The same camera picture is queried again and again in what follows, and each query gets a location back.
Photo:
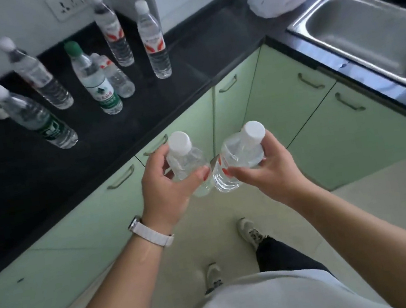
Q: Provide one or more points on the person's left hand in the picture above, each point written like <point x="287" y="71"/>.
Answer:
<point x="164" y="199"/>

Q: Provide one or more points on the person's right hand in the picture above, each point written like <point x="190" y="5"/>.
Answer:
<point x="279" y="178"/>

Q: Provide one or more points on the green cap water bottle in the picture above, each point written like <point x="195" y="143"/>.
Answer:
<point x="95" y="84"/>

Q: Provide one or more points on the dark green label water bottle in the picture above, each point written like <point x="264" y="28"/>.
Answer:
<point x="38" y="123"/>

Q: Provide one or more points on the person's right forearm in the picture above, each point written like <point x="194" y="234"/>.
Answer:
<point x="384" y="246"/>

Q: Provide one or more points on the person's left forearm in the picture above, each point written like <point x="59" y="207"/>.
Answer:
<point x="108" y="307"/>

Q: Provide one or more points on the white smartwatch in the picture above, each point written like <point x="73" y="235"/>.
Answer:
<point x="150" y="236"/>

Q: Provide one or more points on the white right sneaker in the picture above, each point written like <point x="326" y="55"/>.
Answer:
<point x="250" y="230"/>

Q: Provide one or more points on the white sneaker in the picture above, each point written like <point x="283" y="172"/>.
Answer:
<point x="250" y="230"/>
<point x="213" y="276"/>

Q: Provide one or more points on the light green sink cupboard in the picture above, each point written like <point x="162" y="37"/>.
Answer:
<point x="337" y="139"/>

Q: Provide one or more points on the black trousers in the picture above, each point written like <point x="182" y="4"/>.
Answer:
<point x="283" y="256"/>

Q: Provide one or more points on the white left sneaker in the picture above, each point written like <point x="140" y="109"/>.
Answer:
<point x="213" y="276"/>

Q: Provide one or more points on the light grey t-shirt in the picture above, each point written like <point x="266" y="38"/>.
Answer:
<point x="267" y="302"/>

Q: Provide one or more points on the stainless steel sink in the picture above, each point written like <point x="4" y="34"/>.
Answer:
<point x="379" y="38"/>

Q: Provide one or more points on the white wall power socket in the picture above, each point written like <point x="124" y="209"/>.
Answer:
<point x="66" y="5"/>

